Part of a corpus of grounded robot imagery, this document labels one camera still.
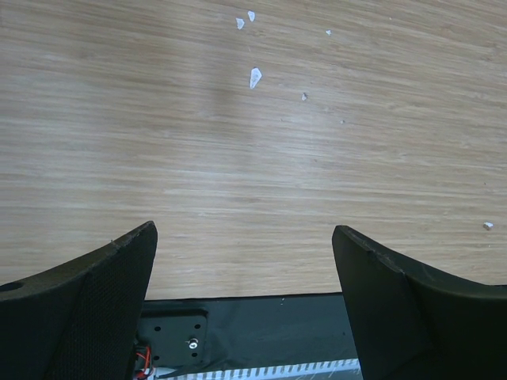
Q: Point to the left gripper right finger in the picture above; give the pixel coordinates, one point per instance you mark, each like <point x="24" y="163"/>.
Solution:
<point x="412" y="321"/>

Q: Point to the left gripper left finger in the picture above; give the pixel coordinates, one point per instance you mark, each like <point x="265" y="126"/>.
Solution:
<point x="79" y="319"/>

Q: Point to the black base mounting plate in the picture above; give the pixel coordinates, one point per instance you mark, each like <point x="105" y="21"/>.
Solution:
<point x="215" y="334"/>

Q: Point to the grey slotted cable duct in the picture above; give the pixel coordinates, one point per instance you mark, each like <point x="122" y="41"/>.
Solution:
<point x="325" y="370"/>

